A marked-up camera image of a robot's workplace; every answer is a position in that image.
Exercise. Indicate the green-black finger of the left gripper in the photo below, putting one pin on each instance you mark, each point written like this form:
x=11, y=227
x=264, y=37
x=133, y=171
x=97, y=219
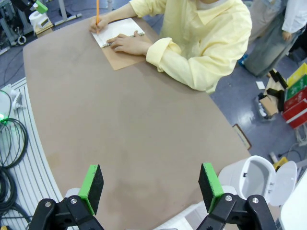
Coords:
x=41, y=6

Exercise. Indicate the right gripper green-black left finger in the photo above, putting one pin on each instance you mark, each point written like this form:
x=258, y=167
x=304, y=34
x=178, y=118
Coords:
x=92, y=189

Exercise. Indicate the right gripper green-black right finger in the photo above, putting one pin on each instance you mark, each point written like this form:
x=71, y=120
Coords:
x=211, y=187

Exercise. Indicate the yellow pencil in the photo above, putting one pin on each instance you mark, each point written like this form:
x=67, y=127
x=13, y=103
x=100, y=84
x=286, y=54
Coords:
x=97, y=12

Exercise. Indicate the spiral notebook brown cover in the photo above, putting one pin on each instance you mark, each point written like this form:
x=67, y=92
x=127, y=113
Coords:
x=122, y=27

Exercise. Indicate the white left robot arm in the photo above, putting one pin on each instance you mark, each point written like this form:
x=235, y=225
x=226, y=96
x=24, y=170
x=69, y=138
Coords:
x=3, y=105

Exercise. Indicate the person's left forearm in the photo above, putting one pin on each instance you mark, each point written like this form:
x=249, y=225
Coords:
x=172, y=64

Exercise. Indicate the person's right forearm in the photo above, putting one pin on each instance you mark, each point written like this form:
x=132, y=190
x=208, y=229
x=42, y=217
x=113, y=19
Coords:
x=117, y=15

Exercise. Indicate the person's right hand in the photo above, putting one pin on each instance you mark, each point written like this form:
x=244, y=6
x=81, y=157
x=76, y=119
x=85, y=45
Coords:
x=102, y=24

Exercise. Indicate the person's left hand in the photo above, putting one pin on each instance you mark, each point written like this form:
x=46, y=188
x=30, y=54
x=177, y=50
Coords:
x=130, y=45

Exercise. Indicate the white tape roll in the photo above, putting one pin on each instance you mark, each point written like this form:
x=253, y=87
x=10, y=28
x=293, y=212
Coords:
x=34, y=17

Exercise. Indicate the small white timer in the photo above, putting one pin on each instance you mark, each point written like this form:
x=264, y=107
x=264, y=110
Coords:
x=43, y=22

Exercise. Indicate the white table with metal legs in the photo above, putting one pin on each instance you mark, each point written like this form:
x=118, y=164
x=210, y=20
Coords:
x=63, y=9

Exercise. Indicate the white round trash bin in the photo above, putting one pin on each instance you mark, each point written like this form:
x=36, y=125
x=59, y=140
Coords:
x=232, y=179

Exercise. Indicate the small wooden board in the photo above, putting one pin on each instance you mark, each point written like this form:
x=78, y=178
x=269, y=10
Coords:
x=45, y=30

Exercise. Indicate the white perforated plastic basket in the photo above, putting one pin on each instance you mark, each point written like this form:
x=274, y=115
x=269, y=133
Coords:
x=182, y=215

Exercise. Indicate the grey slotted mounting plate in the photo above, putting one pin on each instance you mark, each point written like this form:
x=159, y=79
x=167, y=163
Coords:
x=40, y=172

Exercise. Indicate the small white card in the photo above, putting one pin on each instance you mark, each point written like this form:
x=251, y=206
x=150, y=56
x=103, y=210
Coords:
x=260, y=85

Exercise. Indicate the black foam block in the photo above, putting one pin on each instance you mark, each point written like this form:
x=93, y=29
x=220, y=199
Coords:
x=278, y=77

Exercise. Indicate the yellow box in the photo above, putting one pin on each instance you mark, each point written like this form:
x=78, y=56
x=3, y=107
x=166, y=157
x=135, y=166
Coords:
x=298, y=74

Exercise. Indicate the person in grey trousers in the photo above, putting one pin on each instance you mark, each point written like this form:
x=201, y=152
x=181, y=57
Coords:
x=268, y=52

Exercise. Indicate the person in yellow shirt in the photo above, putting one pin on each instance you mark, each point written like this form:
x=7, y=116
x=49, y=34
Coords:
x=211, y=36

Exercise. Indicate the bystander in beige trousers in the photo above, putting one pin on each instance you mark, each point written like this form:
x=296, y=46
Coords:
x=263, y=19

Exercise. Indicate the aluminium frame rack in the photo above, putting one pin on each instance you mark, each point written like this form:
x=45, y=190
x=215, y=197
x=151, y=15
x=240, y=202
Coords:
x=9, y=24

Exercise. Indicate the white bracket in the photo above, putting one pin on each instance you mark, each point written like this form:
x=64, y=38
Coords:
x=15, y=98

